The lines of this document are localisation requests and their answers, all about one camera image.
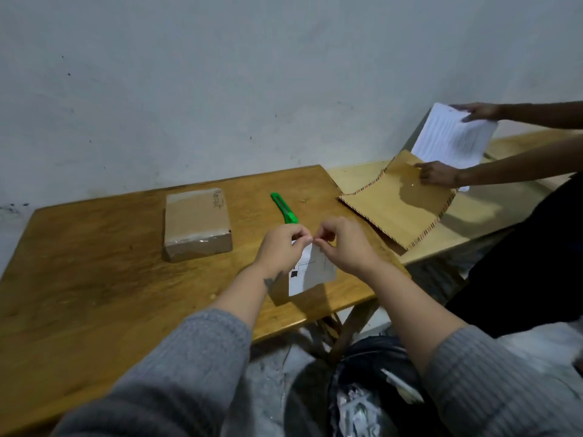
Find person's right hand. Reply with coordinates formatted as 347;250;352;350
313;217;382;279

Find person's left hand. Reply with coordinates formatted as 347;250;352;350
253;224;315;281

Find white label sticker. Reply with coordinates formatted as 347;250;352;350
288;239;338;298

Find person's left forearm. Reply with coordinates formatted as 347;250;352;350
51;264;293;437

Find another person's forearm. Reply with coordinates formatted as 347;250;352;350
499;101;583;130
455;134;583;187

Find person's right forearm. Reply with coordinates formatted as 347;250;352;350
360;261;583;437

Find green utility knife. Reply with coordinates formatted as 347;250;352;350
270;192;299;225

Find brown striped-edge envelope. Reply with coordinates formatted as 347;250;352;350
339;150;458;251

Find wooden table legs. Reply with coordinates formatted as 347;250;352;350
313;297;380;365

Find taped brown cardboard parcel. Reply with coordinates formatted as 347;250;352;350
164;187;234;263

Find black trash bag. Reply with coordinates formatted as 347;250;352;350
327;336;449;437

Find white printed paper sheets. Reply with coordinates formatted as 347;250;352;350
411;103;499;192

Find white paper scraps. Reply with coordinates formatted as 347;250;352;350
336;368;425;437

